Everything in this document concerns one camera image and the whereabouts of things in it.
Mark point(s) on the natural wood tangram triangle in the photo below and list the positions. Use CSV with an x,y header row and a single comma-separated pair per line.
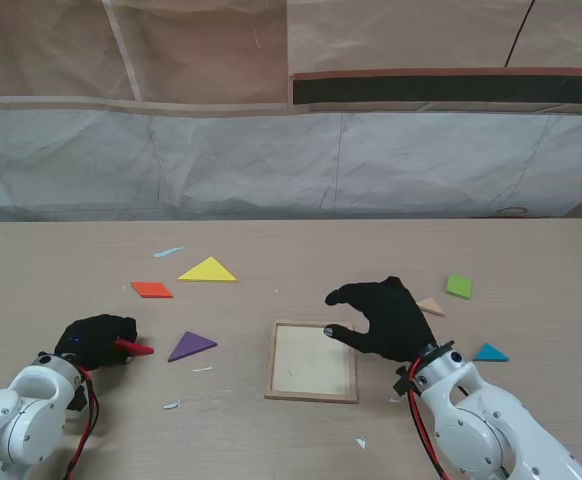
x,y
432,306

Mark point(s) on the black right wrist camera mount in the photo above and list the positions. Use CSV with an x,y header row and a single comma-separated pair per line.
x,y
403,382

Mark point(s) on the white pointed paper scrap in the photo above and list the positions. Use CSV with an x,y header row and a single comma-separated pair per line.
x,y
361,442

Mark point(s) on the orange tangram parallelogram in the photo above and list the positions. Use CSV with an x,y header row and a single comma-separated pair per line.
x,y
152,290

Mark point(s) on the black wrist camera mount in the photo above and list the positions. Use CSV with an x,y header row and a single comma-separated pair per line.
x,y
78,400
403,382

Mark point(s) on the green tangram square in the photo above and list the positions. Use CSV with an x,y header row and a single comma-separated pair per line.
x,y
458,286

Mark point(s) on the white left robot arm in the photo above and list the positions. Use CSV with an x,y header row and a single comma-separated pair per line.
x,y
21,415

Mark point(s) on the thin white paper scrap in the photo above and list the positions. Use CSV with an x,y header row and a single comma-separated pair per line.
x,y
202,369

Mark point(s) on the blue small tangram triangle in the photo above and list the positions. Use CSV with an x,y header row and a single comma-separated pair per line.
x,y
490,354

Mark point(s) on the square wooden tangram tray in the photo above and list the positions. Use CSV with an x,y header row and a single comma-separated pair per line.
x,y
311,370

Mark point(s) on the black strip with red edge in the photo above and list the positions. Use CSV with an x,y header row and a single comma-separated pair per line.
x,y
446,90

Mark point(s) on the red large tangram triangle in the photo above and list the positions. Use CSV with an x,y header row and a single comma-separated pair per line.
x,y
138,348

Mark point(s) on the purple tangram triangle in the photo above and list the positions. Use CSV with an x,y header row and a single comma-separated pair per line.
x,y
191,345

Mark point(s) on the marble print backdrop sheet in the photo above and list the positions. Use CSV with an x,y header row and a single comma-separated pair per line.
x,y
271,160

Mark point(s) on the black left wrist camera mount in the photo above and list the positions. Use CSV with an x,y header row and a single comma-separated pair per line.
x,y
78,400

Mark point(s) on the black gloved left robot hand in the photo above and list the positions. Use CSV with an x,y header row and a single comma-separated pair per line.
x,y
93,340

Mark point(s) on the yellow large tangram triangle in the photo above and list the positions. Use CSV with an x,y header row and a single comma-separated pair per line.
x,y
210,272

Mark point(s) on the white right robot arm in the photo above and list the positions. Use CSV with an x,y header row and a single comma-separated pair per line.
x,y
481,425

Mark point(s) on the beige paper backdrop sheet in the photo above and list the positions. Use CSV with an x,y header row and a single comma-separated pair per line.
x,y
196,50

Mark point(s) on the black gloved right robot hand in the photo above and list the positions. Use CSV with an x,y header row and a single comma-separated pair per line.
x,y
396,325

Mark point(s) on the light blue tape scrap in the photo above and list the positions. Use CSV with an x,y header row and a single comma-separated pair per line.
x,y
167,251

